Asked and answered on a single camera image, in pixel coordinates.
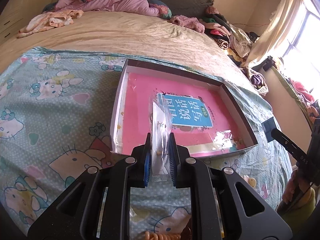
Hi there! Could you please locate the clear bag with earring card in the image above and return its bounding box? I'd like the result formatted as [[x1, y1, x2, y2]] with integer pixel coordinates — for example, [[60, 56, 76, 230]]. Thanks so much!
[[149, 92, 172, 182]]

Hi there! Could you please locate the orange coil hair tie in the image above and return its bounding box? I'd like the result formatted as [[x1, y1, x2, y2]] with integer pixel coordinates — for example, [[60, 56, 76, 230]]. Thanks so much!
[[144, 231, 182, 240]]

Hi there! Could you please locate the pink book with blue label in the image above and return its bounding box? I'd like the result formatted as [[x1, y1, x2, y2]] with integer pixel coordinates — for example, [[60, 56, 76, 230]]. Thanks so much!
[[118, 73, 249, 157]]

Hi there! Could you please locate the dark shallow cardboard box tray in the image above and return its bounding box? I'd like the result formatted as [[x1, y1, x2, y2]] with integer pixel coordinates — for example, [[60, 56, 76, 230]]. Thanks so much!
[[110, 60, 258, 158]]

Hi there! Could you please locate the basket of clothes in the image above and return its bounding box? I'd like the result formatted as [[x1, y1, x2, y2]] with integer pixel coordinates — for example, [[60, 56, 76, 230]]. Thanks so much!
[[241, 67, 268, 97]]

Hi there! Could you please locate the Hello Kitty blue bedsheet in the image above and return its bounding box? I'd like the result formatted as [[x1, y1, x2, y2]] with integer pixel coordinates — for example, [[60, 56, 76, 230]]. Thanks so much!
[[1, 47, 292, 239]]

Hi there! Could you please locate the pile of clothes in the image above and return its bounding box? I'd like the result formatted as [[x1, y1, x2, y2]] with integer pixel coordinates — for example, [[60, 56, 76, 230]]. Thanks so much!
[[199, 5, 260, 66]]

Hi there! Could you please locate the pink fuzzy garment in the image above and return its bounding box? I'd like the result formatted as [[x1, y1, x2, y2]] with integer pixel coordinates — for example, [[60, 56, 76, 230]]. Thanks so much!
[[170, 15, 205, 34]]

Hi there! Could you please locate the pink quilt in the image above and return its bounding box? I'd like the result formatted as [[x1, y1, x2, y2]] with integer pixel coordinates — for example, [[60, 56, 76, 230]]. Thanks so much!
[[54, 0, 168, 17]]

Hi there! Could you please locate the peach garment on bed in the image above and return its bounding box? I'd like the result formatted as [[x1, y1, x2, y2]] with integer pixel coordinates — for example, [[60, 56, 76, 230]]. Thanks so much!
[[17, 10, 84, 38]]

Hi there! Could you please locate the cream curtain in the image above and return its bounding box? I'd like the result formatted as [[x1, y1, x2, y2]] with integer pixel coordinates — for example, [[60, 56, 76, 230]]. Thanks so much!
[[241, 0, 304, 67]]

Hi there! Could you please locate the cream wardrobe with black handles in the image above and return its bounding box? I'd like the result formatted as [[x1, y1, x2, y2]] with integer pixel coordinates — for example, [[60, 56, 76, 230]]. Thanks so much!
[[1, 0, 52, 43]]

